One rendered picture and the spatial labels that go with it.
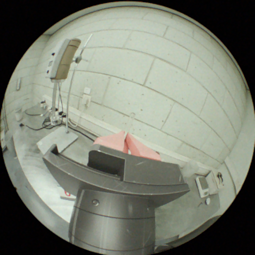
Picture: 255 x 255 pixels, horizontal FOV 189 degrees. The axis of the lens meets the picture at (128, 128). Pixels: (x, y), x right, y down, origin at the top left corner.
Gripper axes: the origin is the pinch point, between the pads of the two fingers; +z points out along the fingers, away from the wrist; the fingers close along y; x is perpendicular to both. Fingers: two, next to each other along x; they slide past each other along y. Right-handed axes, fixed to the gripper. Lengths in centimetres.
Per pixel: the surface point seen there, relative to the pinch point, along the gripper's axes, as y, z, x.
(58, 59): 34.9, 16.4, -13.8
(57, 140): 37, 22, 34
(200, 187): -80, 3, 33
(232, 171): -137, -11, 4
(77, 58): 34.9, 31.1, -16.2
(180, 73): -24, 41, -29
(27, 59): 238, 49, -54
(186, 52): -24, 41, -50
